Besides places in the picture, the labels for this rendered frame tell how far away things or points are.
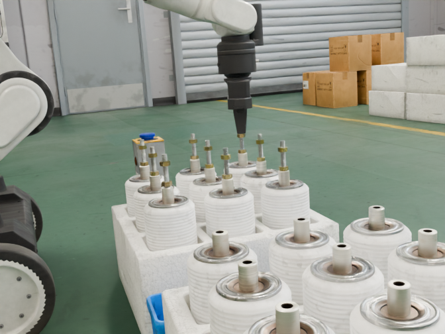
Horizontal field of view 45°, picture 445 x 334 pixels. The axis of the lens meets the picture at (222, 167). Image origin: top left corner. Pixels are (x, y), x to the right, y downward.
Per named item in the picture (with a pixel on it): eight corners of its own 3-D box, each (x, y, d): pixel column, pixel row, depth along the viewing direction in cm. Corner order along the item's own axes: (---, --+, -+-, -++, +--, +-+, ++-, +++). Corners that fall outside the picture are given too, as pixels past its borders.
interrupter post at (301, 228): (297, 245, 75) (296, 222, 74) (291, 240, 77) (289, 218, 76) (313, 242, 75) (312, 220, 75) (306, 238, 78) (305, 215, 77)
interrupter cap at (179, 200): (168, 212, 96) (168, 208, 96) (140, 207, 100) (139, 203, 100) (197, 201, 101) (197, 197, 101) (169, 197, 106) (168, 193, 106)
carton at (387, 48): (404, 66, 484) (404, 32, 478) (381, 68, 477) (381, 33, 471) (384, 66, 512) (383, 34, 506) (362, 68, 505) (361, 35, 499)
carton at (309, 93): (330, 101, 529) (329, 69, 523) (343, 102, 507) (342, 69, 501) (302, 104, 520) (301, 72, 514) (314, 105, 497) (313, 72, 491)
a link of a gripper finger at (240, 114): (234, 133, 128) (232, 107, 127) (247, 132, 128) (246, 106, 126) (234, 134, 126) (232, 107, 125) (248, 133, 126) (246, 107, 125)
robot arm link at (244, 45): (226, 56, 119) (223, 2, 117) (208, 57, 129) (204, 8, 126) (272, 53, 123) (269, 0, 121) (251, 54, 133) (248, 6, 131)
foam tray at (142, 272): (148, 354, 96) (138, 259, 93) (118, 276, 133) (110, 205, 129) (342, 309, 108) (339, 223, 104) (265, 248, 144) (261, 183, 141)
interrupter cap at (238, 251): (200, 270, 69) (200, 264, 69) (188, 250, 76) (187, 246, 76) (257, 260, 71) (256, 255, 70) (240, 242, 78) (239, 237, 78)
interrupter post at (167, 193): (168, 206, 99) (167, 189, 99) (159, 205, 101) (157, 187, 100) (177, 203, 101) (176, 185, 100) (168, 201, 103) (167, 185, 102)
